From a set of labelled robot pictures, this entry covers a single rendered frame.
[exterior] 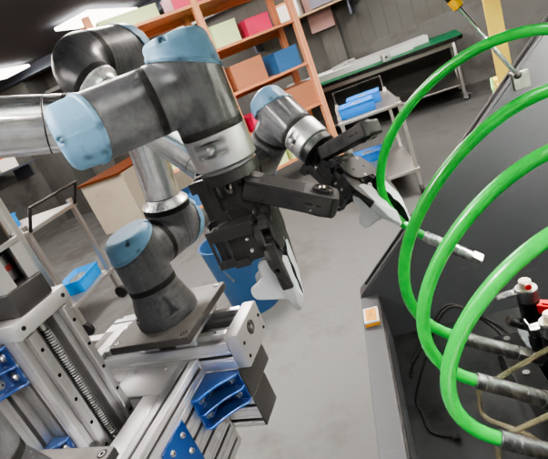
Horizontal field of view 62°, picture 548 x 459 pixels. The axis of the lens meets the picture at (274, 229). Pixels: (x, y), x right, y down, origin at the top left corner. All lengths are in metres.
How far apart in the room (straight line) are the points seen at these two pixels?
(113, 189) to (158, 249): 5.89
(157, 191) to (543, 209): 0.82
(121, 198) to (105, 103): 6.43
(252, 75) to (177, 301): 4.59
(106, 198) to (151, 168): 6.00
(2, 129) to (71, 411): 0.58
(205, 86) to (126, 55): 0.55
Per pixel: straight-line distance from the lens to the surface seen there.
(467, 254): 0.79
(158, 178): 1.10
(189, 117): 0.51
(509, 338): 0.82
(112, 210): 7.11
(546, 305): 0.73
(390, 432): 0.76
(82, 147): 0.50
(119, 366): 1.26
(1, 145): 0.64
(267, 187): 0.52
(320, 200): 0.52
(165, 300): 1.08
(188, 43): 0.51
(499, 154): 0.98
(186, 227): 1.14
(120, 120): 0.50
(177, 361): 1.15
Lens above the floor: 1.50
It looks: 20 degrees down
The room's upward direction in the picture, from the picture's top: 22 degrees counter-clockwise
